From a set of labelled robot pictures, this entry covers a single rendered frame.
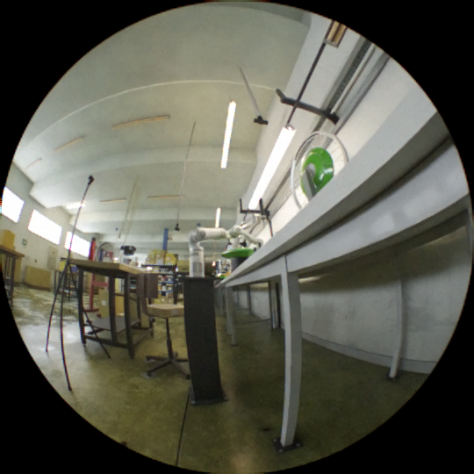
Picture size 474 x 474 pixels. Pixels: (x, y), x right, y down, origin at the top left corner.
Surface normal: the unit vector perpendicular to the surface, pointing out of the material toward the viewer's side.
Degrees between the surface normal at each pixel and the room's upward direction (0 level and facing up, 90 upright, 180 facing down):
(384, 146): 90
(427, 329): 90
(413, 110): 90
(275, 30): 180
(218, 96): 180
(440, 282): 90
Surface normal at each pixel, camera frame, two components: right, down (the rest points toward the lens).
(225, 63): 0.06, 0.95
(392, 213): -0.99, 0.00
